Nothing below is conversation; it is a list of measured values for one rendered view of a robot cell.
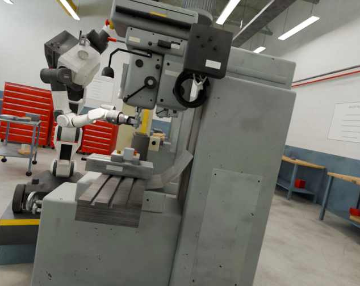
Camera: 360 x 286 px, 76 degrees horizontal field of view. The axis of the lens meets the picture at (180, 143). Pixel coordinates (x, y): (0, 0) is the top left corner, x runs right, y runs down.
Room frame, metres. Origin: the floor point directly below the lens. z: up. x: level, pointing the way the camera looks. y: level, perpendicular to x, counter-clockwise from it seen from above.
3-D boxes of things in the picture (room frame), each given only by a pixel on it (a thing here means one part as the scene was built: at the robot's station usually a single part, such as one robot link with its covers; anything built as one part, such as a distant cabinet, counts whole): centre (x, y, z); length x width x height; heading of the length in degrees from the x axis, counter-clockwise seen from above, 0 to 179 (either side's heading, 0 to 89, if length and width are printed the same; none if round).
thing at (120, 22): (1.42, 0.28, 1.81); 0.47 x 0.26 x 0.16; 98
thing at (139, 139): (1.78, 0.31, 1.03); 0.22 x 0.12 x 0.20; 15
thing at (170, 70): (1.45, 0.10, 1.47); 0.24 x 0.19 x 0.26; 8
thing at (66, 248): (1.42, 0.32, 0.43); 0.81 x 0.32 x 0.60; 98
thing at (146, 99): (1.42, 0.29, 1.47); 0.21 x 0.19 x 0.32; 8
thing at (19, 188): (1.64, 1.10, 0.50); 0.20 x 0.05 x 0.20; 26
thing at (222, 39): (1.13, -0.05, 1.62); 0.20 x 0.09 x 0.21; 98
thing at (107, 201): (1.42, 0.29, 0.89); 1.24 x 0.23 x 0.08; 8
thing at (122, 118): (1.44, 0.38, 1.22); 0.13 x 0.12 x 0.10; 166
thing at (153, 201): (1.42, 0.29, 0.79); 0.50 x 0.35 x 0.12; 98
